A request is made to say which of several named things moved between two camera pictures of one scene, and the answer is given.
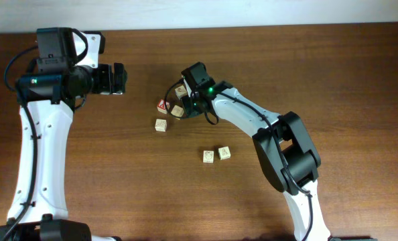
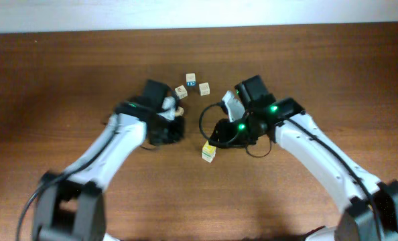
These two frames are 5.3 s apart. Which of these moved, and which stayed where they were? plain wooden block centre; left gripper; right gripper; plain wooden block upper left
Moved: right gripper; left gripper
Stayed: plain wooden block centre; plain wooden block upper left
